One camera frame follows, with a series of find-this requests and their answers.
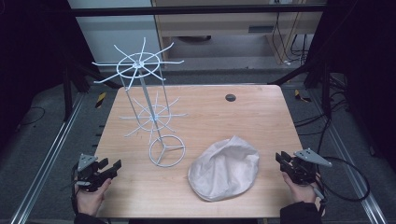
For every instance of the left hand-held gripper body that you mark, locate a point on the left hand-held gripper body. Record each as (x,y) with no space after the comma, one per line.
(88,176)

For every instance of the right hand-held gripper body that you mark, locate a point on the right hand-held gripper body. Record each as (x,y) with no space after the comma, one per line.
(303,169)

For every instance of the white cloth cap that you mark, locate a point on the white cloth cap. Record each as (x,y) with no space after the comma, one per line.
(224,169)

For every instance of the person's right hand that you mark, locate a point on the person's right hand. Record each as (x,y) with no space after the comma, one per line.
(300,193)

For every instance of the person's left hand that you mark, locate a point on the person's left hand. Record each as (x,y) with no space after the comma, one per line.
(90,200)

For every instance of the yellow black striped tape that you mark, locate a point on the yellow black striped tape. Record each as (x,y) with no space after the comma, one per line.
(300,95)
(100,100)

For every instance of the black metal stand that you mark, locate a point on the black metal stand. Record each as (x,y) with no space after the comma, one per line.
(325,90)

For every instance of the black curtain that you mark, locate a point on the black curtain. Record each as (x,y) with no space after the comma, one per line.
(367,62)
(31,62)

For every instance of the white cabinet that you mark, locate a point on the white cabinet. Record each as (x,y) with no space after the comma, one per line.
(118,34)

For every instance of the light wooden cabinet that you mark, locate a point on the light wooden cabinet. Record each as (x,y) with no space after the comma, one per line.
(218,26)

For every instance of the aluminium floor rail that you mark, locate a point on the aluminium floor rail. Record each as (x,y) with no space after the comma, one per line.
(348,155)
(46,160)

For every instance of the black horizontal frame bar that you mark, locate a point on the black horizontal frame bar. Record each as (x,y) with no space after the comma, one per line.
(199,10)

